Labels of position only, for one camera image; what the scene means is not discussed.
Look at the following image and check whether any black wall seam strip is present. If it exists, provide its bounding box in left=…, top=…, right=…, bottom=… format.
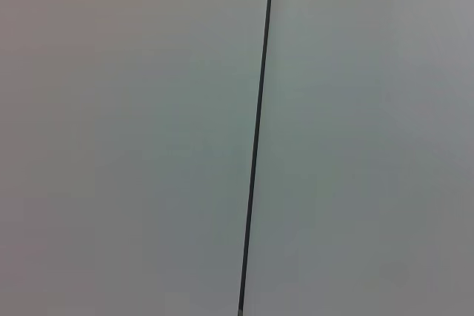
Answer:
left=237, top=0, right=277, bottom=316

